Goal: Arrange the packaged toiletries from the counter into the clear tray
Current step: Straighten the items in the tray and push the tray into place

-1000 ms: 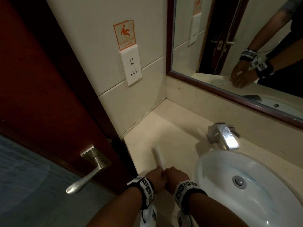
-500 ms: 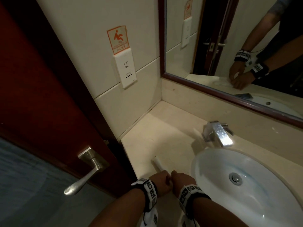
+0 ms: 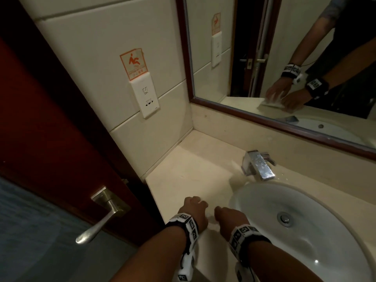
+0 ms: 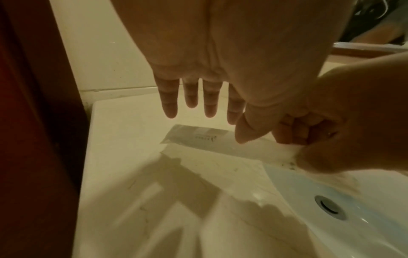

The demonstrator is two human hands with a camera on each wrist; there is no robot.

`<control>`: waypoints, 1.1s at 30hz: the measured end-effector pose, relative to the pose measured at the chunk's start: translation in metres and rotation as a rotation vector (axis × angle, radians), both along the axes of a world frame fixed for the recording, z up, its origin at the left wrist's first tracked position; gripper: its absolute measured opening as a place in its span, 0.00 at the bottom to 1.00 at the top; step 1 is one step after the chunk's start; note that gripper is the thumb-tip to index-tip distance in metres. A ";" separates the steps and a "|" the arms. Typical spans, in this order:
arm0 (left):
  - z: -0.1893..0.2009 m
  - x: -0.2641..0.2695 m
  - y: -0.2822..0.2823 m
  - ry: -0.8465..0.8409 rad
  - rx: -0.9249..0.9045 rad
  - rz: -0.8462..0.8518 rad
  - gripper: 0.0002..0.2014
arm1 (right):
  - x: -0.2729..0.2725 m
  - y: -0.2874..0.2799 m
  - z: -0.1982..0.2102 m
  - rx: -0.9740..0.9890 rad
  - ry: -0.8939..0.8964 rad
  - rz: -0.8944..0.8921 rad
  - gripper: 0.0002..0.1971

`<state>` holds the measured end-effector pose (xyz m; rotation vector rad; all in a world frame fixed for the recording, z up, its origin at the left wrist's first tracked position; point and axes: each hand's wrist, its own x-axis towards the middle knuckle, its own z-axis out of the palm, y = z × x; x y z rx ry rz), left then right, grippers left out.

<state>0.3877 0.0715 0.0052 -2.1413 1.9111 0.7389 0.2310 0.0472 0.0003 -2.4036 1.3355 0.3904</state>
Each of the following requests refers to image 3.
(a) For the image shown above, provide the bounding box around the person's right hand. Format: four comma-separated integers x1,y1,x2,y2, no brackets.
213,206,250,241

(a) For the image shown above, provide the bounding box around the silver door handle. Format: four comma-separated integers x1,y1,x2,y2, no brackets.
75,186,131,245

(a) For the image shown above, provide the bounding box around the orange warning sticker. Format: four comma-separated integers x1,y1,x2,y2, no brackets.
119,48,147,82

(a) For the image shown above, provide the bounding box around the metal sink drain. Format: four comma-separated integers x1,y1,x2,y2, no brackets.
277,211,293,228

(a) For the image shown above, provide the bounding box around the white sink basin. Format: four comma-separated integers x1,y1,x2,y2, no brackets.
228,181,375,282

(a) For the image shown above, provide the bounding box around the person's right forearm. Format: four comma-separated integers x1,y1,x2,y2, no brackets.
248,240,324,282

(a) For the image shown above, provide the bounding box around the person's left forearm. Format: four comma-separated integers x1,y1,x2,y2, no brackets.
110,226,187,282

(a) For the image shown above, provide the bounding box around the person's left hand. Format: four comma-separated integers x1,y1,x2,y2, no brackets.
177,196,209,232

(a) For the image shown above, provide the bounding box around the dark wooden door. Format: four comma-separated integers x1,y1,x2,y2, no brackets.
0,0,165,282

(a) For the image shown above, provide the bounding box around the chrome faucet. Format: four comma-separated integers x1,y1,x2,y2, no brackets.
241,149,277,182

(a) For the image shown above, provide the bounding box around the wooden framed mirror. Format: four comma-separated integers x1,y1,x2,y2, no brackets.
175,0,376,161

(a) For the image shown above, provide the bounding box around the white wall socket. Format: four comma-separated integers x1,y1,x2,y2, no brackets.
129,72,161,120

